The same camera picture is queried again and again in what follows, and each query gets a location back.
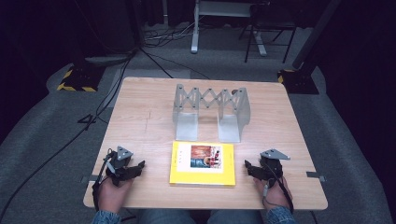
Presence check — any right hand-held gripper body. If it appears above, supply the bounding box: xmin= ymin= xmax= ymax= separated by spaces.
xmin=258 ymin=147 xmax=291 ymax=189

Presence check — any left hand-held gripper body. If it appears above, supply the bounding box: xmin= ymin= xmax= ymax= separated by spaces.
xmin=105 ymin=145 xmax=134 ymax=188

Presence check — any person's right hand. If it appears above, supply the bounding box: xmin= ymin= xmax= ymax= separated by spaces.
xmin=253 ymin=176 xmax=294 ymax=213

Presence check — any person's left hand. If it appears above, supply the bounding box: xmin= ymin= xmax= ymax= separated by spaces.
xmin=97 ymin=176 xmax=134 ymax=215

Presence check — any yellow book with picture cover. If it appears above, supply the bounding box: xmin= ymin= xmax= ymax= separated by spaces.
xmin=168 ymin=140 xmax=237 ymax=188

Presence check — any grey metal expandable book rack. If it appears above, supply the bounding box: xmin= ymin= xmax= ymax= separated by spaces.
xmin=172 ymin=83 xmax=252 ymax=144

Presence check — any black yellow striped stand base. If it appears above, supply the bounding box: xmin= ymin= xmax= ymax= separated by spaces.
xmin=276 ymin=67 xmax=320 ymax=95
xmin=56 ymin=63 xmax=106 ymax=93

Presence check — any black slanted stand pole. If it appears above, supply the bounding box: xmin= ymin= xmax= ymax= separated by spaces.
xmin=291 ymin=0 xmax=343 ymax=71

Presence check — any black metal chair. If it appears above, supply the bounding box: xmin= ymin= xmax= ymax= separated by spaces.
xmin=238 ymin=2 xmax=299 ymax=64

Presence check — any left hand-held gripper black cable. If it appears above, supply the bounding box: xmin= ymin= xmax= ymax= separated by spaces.
xmin=91 ymin=148 xmax=114 ymax=213

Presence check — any grey metal table bracket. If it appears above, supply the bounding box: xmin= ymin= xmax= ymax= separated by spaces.
xmin=305 ymin=170 xmax=328 ymax=183
xmin=80 ymin=175 xmax=101 ymax=184

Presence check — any long black floor cable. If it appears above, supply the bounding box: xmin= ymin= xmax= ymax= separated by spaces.
xmin=0 ymin=48 xmax=138 ymax=220

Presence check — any bundle of floor cables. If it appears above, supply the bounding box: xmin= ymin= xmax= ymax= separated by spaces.
xmin=143 ymin=21 xmax=196 ymax=49

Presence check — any white metal desk frame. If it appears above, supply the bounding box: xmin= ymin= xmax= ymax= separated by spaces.
xmin=190 ymin=0 xmax=269 ymax=58

